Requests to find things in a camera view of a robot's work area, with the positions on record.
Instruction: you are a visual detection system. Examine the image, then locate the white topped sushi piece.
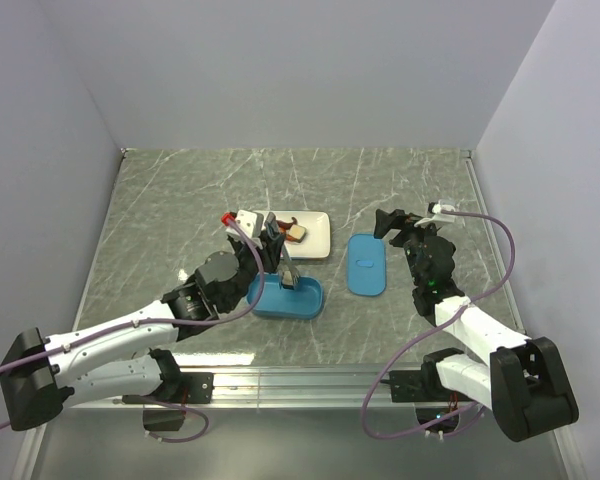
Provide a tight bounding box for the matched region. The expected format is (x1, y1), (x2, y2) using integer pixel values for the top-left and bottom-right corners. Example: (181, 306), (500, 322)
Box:
(280, 270), (300, 290)

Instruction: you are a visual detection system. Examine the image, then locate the blue lunch box lid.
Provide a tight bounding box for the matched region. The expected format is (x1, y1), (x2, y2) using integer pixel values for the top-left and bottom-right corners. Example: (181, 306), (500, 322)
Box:
(346, 233), (387, 297)

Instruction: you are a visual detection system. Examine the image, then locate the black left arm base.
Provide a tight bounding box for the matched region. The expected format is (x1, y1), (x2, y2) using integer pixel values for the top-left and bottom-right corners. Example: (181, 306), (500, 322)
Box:
(121, 372), (214, 444)

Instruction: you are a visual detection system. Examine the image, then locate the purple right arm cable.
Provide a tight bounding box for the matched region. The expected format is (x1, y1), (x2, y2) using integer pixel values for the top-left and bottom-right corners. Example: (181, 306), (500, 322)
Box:
(360, 209), (516, 442)

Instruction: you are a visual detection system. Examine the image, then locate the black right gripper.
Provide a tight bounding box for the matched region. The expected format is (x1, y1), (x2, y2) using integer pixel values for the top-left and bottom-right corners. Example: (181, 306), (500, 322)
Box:
(374, 209), (442, 288)

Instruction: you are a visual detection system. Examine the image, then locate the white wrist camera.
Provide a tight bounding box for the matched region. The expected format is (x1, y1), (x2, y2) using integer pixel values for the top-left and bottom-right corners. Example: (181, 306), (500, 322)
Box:
(414, 200), (457, 228)
(221, 210), (264, 245)

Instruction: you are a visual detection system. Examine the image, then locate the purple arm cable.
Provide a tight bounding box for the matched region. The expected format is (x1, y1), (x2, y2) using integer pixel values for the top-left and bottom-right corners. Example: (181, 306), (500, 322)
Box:
(0, 222), (267, 444)
(360, 209), (516, 442)

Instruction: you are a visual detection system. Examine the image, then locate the white rectangular plate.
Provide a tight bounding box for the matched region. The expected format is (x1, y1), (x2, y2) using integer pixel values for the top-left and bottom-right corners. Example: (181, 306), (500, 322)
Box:
(274, 210), (331, 260)

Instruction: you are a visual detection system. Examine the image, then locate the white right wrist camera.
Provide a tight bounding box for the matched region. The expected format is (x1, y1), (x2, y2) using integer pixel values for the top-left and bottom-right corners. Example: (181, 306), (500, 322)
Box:
(414, 200), (457, 228)

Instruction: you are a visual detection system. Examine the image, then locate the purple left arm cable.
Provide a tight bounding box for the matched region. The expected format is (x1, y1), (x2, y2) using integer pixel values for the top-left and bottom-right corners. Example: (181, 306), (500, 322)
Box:
(0, 222), (267, 444)

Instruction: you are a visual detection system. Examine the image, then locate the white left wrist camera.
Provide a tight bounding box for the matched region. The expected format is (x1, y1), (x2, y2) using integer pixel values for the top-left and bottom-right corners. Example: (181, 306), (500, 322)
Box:
(221, 210), (264, 245)

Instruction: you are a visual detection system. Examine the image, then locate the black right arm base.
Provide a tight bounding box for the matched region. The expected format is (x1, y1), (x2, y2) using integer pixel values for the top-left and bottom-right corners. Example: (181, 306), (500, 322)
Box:
(380, 348), (487, 441)

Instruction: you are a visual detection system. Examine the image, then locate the blue lunch box container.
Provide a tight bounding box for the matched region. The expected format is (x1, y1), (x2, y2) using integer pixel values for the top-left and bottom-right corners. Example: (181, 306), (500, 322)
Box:
(252, 274), (324, 320)

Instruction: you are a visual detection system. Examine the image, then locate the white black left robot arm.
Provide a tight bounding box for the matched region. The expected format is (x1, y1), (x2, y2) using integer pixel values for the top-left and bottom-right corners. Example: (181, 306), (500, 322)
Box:
(0, 210), (299, 431)

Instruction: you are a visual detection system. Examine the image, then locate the tan topped sushi piece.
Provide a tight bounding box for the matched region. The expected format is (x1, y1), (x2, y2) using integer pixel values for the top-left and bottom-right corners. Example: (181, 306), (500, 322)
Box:
(286, 224), (307, 243)

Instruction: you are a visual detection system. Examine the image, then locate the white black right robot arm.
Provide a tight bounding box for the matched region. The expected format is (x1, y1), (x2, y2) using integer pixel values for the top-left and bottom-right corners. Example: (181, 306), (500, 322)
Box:
(374, 202), (579, 442)

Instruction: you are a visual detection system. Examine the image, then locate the aluminium front rail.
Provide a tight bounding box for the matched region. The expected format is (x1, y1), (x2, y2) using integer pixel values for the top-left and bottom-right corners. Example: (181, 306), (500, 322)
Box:
(59, 363), (486, 411)

